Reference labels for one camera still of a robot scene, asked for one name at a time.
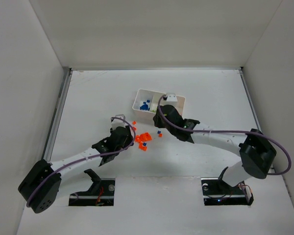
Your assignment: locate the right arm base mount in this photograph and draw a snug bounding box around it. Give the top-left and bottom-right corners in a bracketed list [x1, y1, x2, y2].
[201, 167, 254, 206]

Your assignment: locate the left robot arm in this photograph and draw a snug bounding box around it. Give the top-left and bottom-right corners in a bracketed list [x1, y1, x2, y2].
[18, 125, 136, 213]

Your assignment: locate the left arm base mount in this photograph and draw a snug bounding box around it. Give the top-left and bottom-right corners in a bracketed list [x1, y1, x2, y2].
[68, 169, 116, 207]

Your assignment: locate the large blue arch lego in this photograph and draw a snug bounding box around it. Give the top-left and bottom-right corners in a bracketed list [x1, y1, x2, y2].
[140, 104, 149, 111]

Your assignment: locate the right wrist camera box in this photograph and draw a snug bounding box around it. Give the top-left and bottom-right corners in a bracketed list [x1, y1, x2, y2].
[163, 93, 177, 103]

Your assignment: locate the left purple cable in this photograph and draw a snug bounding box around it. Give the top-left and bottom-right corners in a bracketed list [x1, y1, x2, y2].
[26, 117, 137, 208]

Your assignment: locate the purple cable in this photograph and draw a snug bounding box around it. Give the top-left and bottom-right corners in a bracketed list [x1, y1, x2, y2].
[26, 117, 137, 208]
[156, 94, 293, 176]

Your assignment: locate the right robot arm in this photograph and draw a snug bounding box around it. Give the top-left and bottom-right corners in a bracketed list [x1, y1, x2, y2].
[153, 105, 276, 187]

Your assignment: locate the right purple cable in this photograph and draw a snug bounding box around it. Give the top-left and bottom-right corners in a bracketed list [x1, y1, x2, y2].
[156, 94, 293, 176]

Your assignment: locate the large orange round lego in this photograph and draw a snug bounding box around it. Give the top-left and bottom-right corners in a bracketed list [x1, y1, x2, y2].
[139, 132, 152, 142]

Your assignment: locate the white three-compartment container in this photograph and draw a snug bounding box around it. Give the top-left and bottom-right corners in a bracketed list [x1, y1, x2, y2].
[132, 89, 185, 124]

